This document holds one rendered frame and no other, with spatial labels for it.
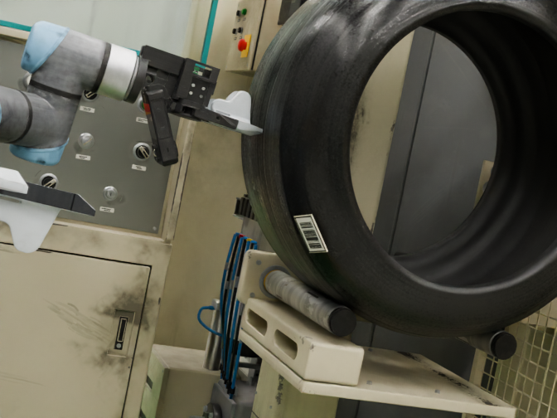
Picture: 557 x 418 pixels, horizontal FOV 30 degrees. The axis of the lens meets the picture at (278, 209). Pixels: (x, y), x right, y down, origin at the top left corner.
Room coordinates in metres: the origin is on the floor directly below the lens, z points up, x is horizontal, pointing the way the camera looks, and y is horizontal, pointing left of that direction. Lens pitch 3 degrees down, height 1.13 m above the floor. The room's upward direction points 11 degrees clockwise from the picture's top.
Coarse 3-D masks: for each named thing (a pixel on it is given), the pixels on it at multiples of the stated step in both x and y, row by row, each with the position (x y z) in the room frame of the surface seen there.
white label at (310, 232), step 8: (296, 216) 1.50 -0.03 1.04; (304, 216) 1.49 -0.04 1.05; (312, 216) 1.48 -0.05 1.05; (304, 224) 1.49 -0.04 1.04; (312, 224) 1.48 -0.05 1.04; (304, 232) 1.50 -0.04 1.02; (312, 232) 1.49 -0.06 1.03; (304, 240) 1.51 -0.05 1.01; (312, 240) 1.50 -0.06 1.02; (320, 240) 1.48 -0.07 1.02; (312, 248) 1.51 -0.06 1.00; (320, 248) 1.49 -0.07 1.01
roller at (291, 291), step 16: (272, 272) 1.85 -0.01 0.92; (272, 288) 1.81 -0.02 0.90; (288, 288) 1.74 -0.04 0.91; (304, 288) 1.70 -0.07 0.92; (288, 304) 1.74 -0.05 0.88; (304, 304) 1.65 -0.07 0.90; (320, 304) 1.60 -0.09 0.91; (336, 304) 1.57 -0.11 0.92; (320, 320) 1.58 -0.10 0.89; (336, 320) 1.54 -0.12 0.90; (352, 320) 1.55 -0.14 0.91
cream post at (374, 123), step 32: (384, 64) 1.94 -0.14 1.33; (384, 96) 1.94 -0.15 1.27; (352, 128) 1.93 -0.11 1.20; (384, 128) 1.95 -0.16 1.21; (352, 160) 1.93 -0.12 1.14; (384, 160) 1.95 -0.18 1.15; (288, 384) 1.92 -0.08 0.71; (256, 416) 2.00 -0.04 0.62; (288, 416) 1.92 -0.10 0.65; (320, 416) 1.94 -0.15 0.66
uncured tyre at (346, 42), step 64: (320, 0) 1.62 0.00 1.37; (384, 0) 1.50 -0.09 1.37; (448, 0) 1.52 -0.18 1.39; (512, 0) 1.55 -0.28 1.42; (320, 64) 1.49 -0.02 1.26; (512, 64) 1.87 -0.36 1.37; (320, 128) 1.47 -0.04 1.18; (512, 128) 1.89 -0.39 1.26; (256, 192) 1.64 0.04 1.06; (320, 192) 1.48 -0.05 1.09; (512, 192) 1.89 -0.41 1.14; (320, 256) 1.52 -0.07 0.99; (384, 256) 1.51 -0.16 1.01; (448, 256) 1.86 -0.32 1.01; (512, 256) 1.83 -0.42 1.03; (384, 320) 1.56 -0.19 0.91; (448, 320) 1.56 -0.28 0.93; (512, 320) 1.62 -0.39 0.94
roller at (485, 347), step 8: (472, 336) 1.69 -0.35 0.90; (480, 336) 1.67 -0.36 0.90; (488, 336) 1.65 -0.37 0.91; (496, 336) 1.63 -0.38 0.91; (504, 336) 1.63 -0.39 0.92; (512, 336) 1.64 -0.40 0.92; (472, 344) 1.70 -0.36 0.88; (480, 344) 1.67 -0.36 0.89; (488, 344) 1.64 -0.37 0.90; (496, 344) 1.63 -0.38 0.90; (504, 344) 1.63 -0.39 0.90; (512, 344) 1.64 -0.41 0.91; (488, 352) 1.65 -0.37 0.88; (496, 352) 1.63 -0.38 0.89; (504, 352) 1.63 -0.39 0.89; (512, 352) 1.64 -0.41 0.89
